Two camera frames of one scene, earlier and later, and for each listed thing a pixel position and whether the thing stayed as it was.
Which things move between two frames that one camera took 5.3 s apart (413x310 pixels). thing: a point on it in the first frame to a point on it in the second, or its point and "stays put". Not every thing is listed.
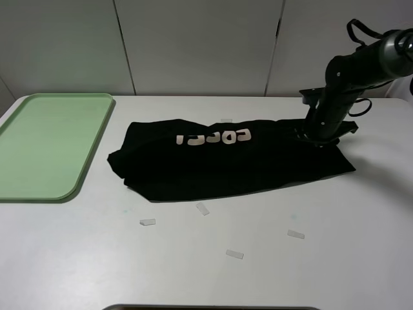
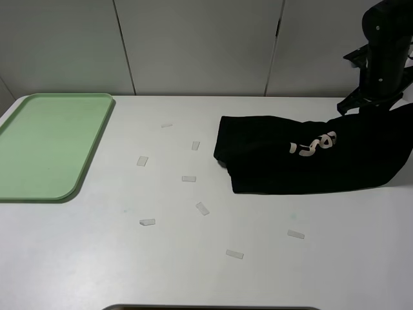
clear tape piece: x=239 y=255 stays put
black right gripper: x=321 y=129 to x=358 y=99
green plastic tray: x=45 y=141 stays put
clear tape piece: x=202 y=208 stays put
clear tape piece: x=148 y=222 stays put
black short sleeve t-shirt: x=176 y=160 to x=364 y=148
